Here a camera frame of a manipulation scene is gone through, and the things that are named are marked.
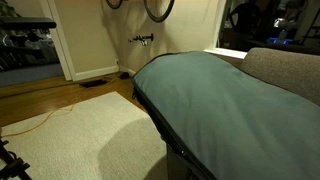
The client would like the white window frame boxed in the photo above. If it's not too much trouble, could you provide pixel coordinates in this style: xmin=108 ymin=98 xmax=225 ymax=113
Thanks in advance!
xmin=203 ymin=0 xmax=249 ymax=60

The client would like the black flat shelf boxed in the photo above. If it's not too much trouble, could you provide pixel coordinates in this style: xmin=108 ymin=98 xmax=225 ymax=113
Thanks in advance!
xmin=0 ymin=16 xmax=58 ymax=31

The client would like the black wall bike hook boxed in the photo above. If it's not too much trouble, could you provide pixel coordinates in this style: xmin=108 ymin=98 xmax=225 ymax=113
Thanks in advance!
xmin=128 ymin=32 xmax=155 ymax=47

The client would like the grey fabric sofa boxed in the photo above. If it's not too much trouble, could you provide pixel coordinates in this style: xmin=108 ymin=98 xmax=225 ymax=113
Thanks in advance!
xmin=166 ymin=47 xmax=320 ymax=180

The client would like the black tripod stand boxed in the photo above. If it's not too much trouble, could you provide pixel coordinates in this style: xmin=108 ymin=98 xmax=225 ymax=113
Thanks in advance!
xmin=0 ymin=136 xmax=33 ymax=180

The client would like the large black bicycle wheel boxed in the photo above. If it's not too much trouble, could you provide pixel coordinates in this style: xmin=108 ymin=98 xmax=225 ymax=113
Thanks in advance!
xmin=143 ymin=0 xmax=176 ymax=24

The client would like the black power strip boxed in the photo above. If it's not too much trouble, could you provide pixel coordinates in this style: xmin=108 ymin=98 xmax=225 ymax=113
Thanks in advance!
xmin=79 ymin=78 xmax=109 ymax=89

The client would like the cream carpet rug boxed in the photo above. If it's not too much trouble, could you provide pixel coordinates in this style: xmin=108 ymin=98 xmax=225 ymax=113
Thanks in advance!
xmin=0 ymin=91 xmax=169 ymax=180

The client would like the orange extension cable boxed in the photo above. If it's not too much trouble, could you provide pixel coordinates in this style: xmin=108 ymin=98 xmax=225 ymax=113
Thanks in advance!
xmin=1 ymin=78 xmax=114 ymax=138

